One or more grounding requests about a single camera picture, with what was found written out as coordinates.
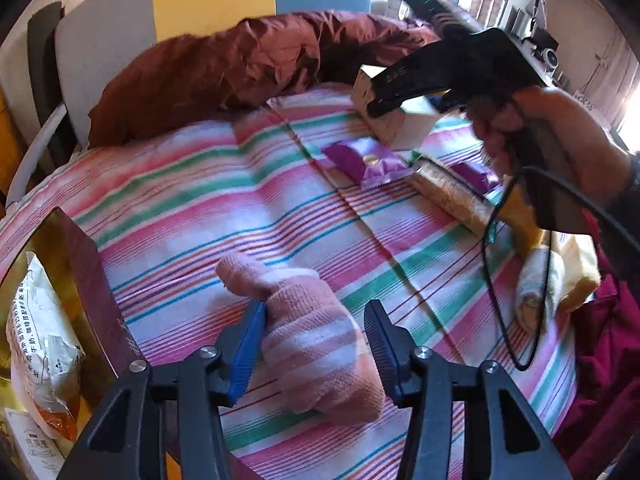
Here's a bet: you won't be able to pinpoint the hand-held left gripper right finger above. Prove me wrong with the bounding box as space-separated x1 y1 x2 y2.
364 300 573 480

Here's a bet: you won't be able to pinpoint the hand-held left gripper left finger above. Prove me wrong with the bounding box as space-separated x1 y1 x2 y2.
57 300 268 480

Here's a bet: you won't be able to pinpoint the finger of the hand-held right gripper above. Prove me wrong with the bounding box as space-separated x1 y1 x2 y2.
367 32 501 118

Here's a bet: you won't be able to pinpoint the white carton box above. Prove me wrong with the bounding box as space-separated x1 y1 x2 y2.
350 65 441 151

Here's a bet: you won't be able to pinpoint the pink striped sock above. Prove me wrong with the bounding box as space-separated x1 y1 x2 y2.
215 252 386 423

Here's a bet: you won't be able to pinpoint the purple snack packet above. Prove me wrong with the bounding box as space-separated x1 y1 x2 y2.
452 162 501 196
324 140 408 192

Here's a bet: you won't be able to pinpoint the cracker packet green edges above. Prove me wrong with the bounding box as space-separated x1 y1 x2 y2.
410 157 501 233

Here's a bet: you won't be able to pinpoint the pale yellow sock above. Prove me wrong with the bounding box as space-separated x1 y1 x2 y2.
516 247 566 333

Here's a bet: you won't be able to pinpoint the gold gift box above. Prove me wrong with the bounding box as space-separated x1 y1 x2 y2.
0 207 143 480

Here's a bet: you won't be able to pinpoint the person's right hand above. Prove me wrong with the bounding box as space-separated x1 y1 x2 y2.
467 87 631 196

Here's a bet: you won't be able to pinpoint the stack of small boxes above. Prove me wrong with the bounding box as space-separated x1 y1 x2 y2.
372 0 416 23

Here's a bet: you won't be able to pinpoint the striped bed sheet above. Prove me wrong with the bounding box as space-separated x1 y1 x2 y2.
0 85 581 480

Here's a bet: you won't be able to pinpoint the maroon quilt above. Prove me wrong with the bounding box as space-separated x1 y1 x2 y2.
87 10 441 148

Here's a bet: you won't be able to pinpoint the white orange snack bag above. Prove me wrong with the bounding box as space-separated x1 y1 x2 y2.
7 252 86 441

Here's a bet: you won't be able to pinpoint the dark red cloth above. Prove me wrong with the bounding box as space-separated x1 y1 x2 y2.
550 220 640 461

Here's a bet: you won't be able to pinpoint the white printed small box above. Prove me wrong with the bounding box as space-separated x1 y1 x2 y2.
0 407 68 480

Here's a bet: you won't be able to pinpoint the grey yellow blue headboard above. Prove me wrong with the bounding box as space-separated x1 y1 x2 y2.
55 0 373 146

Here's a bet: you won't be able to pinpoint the black rolled mat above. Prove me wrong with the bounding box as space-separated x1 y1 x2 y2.
27 2 63 171

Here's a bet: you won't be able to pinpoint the silver camera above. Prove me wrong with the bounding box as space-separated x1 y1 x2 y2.
530 30 563 73

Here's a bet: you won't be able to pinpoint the black cable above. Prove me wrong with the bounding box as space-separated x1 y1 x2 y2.
481 166 640 372

